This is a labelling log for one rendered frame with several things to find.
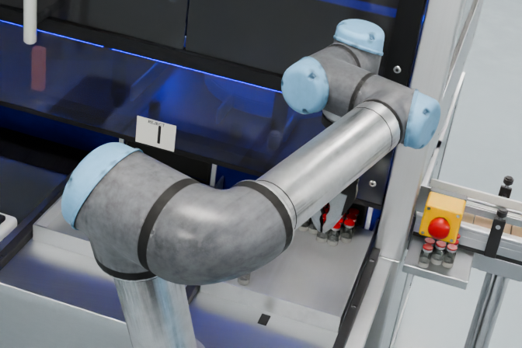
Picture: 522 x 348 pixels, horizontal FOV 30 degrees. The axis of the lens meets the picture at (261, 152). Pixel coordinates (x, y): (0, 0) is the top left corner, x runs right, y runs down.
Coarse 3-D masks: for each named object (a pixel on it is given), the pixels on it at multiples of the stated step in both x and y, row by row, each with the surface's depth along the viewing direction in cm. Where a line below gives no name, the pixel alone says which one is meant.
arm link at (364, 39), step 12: (348, 24) 145; (360, 24) 146; (372, 24) 146; (336, 36) 145; (348, 36) 143; (360, 36) 142; (372, 36) 143; (384, 36) 145; (348, 48) 151; (360, 48) 143; (372, 48) 143; (360, 60) 142; (372, 60) 144; (372, 72) 145
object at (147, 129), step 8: (144, 120) 196; (152, 120) 195; (136, 128) 197; (144, 128) 196; (152, 128) 196; (168, 128) 195; (136, 136) 198; (144, 136) 197; (152, 136) 197; (168, 136) 196; (152, 144) 198; (160, 144) 197; (168, 144) 196
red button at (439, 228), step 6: (432, 222) 183; (438, 222) 182; (444, 222) 182; (432, 228) 182; (438, 228) 182; (444, 228) 182; (450, 228) 184; (432, 234) 183; (438, 234) 182; (444, 234) 182
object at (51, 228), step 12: (60, 204) 191; (48, 216) 187; (60, 216) 191; (36, 228) 183; (48, 228) 182; (60, 228) 188; (72, 228) 188; (36, 240) 184; (48, 240) 183; (60, 240) 182; (72, 240) 181; (84, 240) 180; (84, 252) 182
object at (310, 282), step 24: (312, 240) 195; (360, 240) 197; (288, 264) 187; (312, 264) 188; (336, 264) 189; (360, 264) 184; (216, 288) 176; (240, 288) 174; (264, 288) 180; (288, 288) 181; (312, 288) 181; (336, 288) 182; (288, 312) 173; (312, 312) 171; (336, 312) 176
